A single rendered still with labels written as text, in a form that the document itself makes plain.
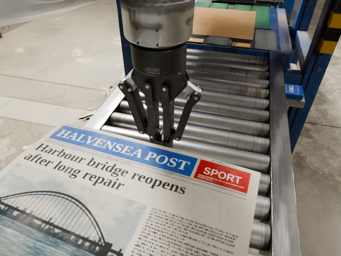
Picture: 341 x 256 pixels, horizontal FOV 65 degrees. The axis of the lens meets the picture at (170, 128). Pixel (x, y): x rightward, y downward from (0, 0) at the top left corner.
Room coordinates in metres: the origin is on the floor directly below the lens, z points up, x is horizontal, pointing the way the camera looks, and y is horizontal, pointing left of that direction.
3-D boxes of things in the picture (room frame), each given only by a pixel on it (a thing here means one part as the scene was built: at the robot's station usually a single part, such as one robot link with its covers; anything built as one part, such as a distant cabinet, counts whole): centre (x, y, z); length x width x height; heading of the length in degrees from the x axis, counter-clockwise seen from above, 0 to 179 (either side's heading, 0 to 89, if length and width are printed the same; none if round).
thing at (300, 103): (0.89, -0.47, 0.69); 0.10 x 0.10 x 0.03; 74
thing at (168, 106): (0.34, 0.00, 1.02); 0.04 x 0.01 x 0.11; 164
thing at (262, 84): (0.89, -0.13, 0.77); 0.47 x 0.05 x 0.05; 74
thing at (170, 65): (0.34, 0.02, 1.09); 0.08 x 0.07 x 0.09; 74
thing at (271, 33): (1.49, -0.30, 0.75); 0.70 x 0.65 x 0.10; 164
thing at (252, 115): (0.70, -0.08, 0.77); 0.47 x 0.05 x 0.05; 74
